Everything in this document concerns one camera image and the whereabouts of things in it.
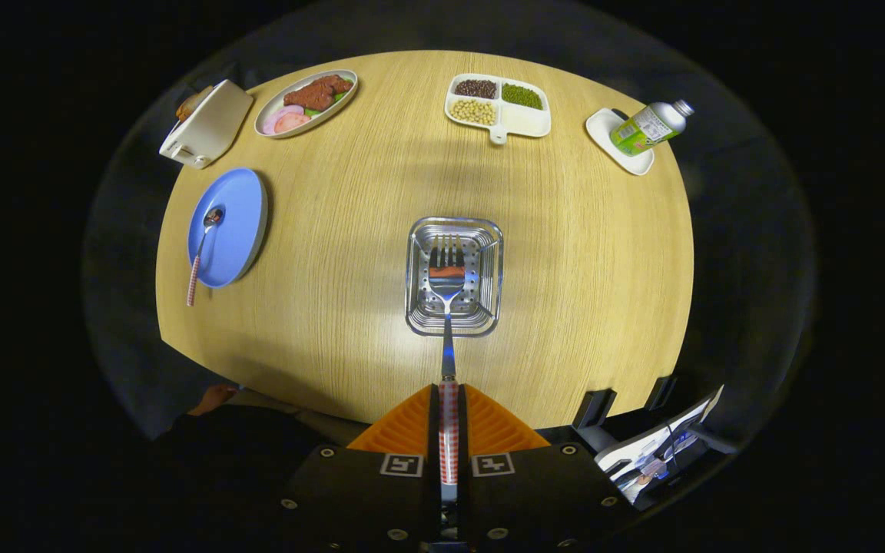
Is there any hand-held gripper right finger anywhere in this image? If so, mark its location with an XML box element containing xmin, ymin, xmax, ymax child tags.
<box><xmin>458</xmin><ymin>384</ymin><xmax>635</xmax><ymax>553</ymax></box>

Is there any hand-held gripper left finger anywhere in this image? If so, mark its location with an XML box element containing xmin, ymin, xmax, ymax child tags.
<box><xmin>277</xmin><ymin>384</ymin><xmax>443</xmax><ymax>553</ymax></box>

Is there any fork with checkered handle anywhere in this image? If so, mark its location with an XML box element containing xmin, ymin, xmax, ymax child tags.
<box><xmin>427</xmin><ymin>234</ymin><xmax>468</xmax><ymax>504</ymax></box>

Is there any spoon with checkered handle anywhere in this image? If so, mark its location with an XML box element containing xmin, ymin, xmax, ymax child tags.
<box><xmin>186</xmin><ymin>206</ymin><xmax>225</xmax><ymax>308</ymax></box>

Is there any square metal basket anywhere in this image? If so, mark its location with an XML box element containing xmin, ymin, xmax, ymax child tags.
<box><xmin>404</xmin><ymin>217</ymin><xmax>505</xmax><ymax>339</ymax></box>

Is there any white flat device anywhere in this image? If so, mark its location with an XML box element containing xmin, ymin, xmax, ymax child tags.
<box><xmin>595</xmin><ymin>384</ymin><xmax>726</xmax><ymax>508</ymax></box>

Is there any blue round plate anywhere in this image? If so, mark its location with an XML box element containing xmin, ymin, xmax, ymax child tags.
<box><xmin>187</xmin><ymin>167</ymin><xmax>269</xmax><ymax>290</ymax></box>

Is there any white divided tray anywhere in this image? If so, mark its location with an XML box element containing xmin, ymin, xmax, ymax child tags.
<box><xmin>444</xmin><ymin>73</ymin><xmax>552</xmax><ymax>145</ymax></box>

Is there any pile of yellow soybeans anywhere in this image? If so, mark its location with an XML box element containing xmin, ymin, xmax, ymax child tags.
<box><xmin>449</xmin><ymin>98</ymin><xmax>497</xmax><ymax>127</ymax></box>

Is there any small white dish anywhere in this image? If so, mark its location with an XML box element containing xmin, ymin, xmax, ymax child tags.
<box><xmin>585</xmin><ymin>108</ymin><xmax>655</xmax><ymax>177</ymax></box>

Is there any white oval plate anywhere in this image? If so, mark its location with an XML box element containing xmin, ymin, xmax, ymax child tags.
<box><xmin>254</xmin><ymin>69</ymin><xmax>359</xmax><ymax>139</ymax></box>

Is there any pile of green beans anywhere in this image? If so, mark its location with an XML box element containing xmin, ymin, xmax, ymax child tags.
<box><xmin>501</xmin><ymin>83</ymin><xmax>545</xmax><ymax>110</ymax></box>

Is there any green lettuce leaf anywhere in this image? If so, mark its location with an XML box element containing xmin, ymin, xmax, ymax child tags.
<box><xmin>303</xmin><ymin>77</ymin><xmax>355</xmax><ymax>118</ymax></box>

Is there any pale pink ham slice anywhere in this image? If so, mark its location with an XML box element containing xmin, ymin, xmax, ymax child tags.
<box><xmin>262</xmin><ymin>104</ymin><xmax>305</xmax><ymax>136</ymax></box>

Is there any silver bottle with green label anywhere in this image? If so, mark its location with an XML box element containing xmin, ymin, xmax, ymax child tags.
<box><xmin>609</xmin><ymin>99</ymin><xmax>695</xmax><ymax>157</ymax></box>

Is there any brown meat slice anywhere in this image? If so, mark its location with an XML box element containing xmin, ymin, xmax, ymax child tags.
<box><xmin>283</xmin><ymin>74</ymin><xmax>353</xmax><ymax>111</ymax></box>

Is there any white toaster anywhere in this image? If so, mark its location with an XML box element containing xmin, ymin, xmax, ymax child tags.
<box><xmin>158</xmin><ymin>79</ymin><xmax>254</xmax><ymax>170</ymax></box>

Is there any brown bread slice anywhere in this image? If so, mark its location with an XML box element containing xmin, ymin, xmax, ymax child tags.
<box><xmin>176</xmin><ymin>86</ymin><xmax>213</xmax><ymax>122</ymax></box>

